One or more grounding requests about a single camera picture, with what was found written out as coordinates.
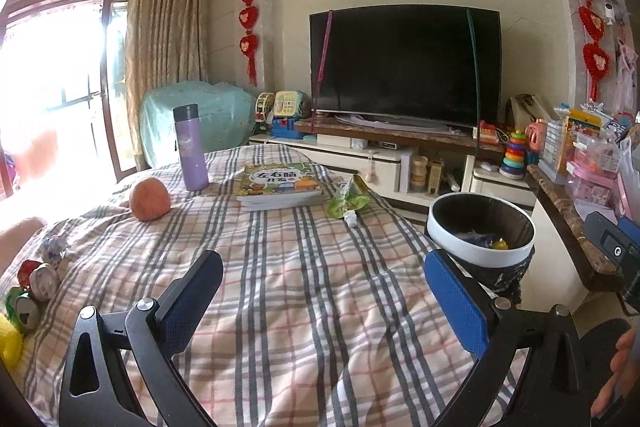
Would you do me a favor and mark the glass balcony door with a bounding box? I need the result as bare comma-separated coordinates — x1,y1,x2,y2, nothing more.
0,0,133,198

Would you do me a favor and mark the silver round can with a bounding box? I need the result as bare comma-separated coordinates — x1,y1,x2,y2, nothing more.
30,264,61,303

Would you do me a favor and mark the black television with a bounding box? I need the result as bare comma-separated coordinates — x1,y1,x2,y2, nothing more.
309,4,502,129

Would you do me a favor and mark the pink stick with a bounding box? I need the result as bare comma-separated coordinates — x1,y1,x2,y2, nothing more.
310,9,335,132

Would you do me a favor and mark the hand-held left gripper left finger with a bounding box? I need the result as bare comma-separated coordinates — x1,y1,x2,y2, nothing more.
59,249,224,427

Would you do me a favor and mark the beige curtain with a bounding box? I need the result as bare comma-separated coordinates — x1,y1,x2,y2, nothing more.
125,0,210,170

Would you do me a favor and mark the red heart hanging decoration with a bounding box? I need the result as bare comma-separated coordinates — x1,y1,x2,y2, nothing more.
557,0,612,100
239,0,262,86

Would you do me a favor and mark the rainbow stacking ring toy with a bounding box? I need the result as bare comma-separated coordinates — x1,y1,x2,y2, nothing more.
499,128,526,180

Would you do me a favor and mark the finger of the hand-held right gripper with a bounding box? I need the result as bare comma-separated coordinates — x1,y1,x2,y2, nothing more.
620,218,640,252
584,211,640,273

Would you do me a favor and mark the yellow teal toy phone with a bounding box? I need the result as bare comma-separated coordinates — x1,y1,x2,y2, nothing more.
272,89,306,120

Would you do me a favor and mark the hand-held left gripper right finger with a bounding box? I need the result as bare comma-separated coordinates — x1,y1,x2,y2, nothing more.
424,249,587,427

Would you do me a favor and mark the pink plastic box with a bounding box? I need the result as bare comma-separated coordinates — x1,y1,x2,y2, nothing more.
567,159,621,208

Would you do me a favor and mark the green round can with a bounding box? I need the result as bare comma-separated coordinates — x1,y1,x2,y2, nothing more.
5,287,42,333

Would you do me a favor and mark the beige bag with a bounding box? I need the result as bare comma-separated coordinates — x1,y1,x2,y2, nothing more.
505,94,548,130

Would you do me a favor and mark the white wall camera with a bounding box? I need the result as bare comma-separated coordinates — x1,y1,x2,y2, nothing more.
602,0,626,28

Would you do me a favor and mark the crumpled foil ball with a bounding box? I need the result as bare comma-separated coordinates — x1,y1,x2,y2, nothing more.
41,237,68,265

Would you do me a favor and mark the green stick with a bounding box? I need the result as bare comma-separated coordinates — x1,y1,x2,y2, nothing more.
465,8,483,158

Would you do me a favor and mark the black bin with white rim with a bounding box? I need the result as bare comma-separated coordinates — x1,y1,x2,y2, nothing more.
426,193,536,303

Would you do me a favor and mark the blue toy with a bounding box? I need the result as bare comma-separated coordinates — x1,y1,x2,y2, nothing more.
270,117,306,140

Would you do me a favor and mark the green drink pouch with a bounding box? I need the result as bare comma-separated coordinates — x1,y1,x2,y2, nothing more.
327,174,371,219

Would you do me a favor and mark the pink toy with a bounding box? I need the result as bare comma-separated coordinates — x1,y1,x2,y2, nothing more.
525,119,548,152

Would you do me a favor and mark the red round can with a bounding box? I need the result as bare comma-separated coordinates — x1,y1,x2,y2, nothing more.
17,259,43,288

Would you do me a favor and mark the pink hanging garment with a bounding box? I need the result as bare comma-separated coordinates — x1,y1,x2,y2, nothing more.
612,37,640,112

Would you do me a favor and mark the red toy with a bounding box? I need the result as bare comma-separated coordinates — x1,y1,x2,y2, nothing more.
479,120,506,142

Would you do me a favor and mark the purple thermos bottle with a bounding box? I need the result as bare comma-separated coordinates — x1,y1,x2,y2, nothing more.
172,103,210,192

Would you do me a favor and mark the yellow box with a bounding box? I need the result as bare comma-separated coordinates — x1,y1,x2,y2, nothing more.
562,108,603,172

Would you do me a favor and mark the yellow plastic toy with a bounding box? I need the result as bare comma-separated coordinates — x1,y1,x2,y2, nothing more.
0,313,23,365

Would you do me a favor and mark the person's right hand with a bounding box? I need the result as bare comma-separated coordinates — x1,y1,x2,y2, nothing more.
591,324,640,414

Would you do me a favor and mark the white wheel toy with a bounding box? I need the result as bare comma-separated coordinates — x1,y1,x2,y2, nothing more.
255,92,276,124

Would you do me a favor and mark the teal dust cover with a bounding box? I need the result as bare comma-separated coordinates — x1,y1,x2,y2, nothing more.
140,79,257,168

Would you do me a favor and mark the brown marble counter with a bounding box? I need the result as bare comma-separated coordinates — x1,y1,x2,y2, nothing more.
526,164,623,293

